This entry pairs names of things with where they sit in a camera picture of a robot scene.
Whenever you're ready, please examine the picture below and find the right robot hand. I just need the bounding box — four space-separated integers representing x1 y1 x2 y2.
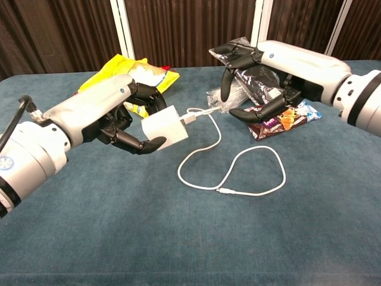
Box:
214 40 352 123

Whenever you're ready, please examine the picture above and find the teal table cloth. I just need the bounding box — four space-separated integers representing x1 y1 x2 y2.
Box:
0 60 381 286

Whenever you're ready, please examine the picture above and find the white USB wall charger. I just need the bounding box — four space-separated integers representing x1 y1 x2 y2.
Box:
140 104 189 152

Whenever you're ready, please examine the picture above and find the clear plastic packet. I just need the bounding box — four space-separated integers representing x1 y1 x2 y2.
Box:
205 83 254 114

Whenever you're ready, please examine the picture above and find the dark slatted screen panel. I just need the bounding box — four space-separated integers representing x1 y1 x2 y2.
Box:
124 0 260 69
263 0 345 57
0 0 121 82
330 0 381 62

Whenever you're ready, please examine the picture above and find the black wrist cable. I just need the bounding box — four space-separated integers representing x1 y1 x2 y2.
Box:
0 94 44 150

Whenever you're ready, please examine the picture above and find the yellow marshmallow snack bag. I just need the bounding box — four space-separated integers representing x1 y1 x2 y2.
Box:
77 53 181 119

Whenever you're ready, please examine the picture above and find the black garment in clear bag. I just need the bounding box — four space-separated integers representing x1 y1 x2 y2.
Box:
208 36 295 107

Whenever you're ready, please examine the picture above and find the white charging cable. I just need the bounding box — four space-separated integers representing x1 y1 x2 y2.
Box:
177 107 287 197

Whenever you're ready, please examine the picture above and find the brown chocolate snack bag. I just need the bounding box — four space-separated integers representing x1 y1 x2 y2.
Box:
246 99 323 141

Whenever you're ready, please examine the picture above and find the white partition frame post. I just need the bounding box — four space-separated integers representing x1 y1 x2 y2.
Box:
109 0 136 60
321 0 354 60
251 0 274 48

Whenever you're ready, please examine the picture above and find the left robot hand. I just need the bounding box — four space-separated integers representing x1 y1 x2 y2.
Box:
41 74 168 156

